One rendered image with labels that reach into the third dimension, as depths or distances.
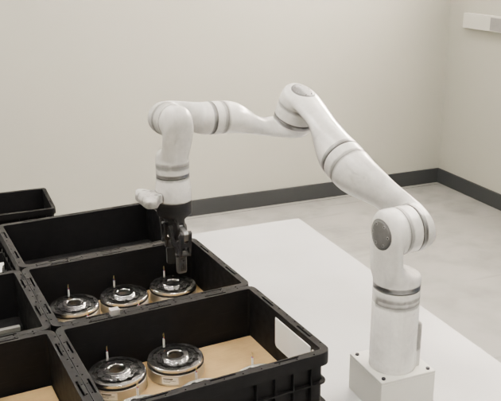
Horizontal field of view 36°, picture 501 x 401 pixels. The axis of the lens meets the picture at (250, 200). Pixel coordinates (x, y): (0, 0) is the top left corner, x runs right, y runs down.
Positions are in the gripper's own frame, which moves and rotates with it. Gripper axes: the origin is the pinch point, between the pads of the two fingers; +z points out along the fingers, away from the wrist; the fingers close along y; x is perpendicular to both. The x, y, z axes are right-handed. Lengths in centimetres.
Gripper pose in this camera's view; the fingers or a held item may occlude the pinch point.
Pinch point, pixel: (176, 261)
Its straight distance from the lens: 167.3
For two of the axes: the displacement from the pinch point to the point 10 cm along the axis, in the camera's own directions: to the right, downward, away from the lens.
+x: -9.0, 1.4, -4.1
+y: -4.4, -2.7, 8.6
